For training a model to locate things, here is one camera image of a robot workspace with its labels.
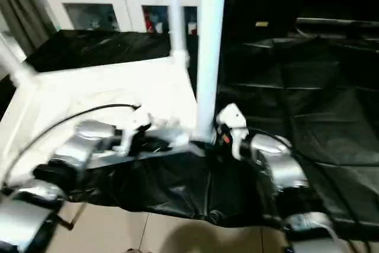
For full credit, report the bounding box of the white plastic table top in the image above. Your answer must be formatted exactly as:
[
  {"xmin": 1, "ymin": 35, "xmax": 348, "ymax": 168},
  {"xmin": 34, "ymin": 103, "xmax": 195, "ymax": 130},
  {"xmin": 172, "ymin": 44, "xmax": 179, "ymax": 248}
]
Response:
[{"xmin": 0, "ymin": 50, "xmax": 211, "ymax": 186}]

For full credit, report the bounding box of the black work surface mat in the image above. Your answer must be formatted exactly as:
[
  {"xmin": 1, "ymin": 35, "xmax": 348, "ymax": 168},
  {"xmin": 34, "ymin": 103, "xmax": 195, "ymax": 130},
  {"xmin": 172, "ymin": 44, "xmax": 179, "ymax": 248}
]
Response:
[{"xmin": 0, "ymin": 29, "xmax": 379, "ymax": 232}]

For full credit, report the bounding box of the red item in cabinet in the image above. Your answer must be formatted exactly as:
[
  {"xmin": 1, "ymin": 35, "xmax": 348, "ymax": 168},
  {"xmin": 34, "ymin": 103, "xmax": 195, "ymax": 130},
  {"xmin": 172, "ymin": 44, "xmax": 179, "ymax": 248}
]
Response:
[{"xmin": 143, "ymin": 11, "xmax": 155, "ymax": 32}]

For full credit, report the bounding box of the grey metal bar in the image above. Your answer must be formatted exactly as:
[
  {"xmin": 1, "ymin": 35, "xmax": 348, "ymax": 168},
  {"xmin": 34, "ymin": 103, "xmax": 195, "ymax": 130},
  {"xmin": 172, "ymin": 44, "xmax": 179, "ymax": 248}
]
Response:
[{"xmin": 295, "ymin": 17, "xmax": 379, "ymax": 28}]

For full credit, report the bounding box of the grey curtain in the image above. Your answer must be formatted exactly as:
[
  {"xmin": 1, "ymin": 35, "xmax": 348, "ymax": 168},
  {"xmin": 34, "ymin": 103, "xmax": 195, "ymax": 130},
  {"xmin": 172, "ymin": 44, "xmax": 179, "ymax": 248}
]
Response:
[{"xmin": 0, "ymin": 0, "xmax": 57, "ymax": 56}]

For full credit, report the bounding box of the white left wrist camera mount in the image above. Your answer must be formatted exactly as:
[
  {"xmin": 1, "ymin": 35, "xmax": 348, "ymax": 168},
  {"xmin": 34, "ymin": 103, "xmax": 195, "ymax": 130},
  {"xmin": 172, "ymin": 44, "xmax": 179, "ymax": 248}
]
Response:
[{"xmin": 111, "ymin": 105, "xmax": 157, "ymax": 156}]

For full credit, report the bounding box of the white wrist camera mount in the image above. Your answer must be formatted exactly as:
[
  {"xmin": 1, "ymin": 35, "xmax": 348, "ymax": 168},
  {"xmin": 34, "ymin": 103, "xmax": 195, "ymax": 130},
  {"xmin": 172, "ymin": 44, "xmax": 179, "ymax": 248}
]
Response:
[
  {"xmin": 111, "ymin": 105, "xmax": 157, "ymax": 156},
  {"xmin": 217, "ymin": 103, "xmax": 249, "ymax": 159}
]

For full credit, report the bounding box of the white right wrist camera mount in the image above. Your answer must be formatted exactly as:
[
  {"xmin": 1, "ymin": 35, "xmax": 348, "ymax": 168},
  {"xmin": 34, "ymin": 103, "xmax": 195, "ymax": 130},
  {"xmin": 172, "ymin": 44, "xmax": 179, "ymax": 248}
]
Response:
[{"xmin": 217, "ymin": 103, "xmax": 249, "ymax": 159}]

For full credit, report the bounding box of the black left wrist camera cable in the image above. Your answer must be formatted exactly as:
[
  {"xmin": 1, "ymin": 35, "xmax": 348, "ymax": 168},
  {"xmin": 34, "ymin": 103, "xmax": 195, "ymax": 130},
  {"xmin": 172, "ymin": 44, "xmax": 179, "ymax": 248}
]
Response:
[{"xmin": 0, "ymin": 103, "xmax": 142, "ymax": 186}]

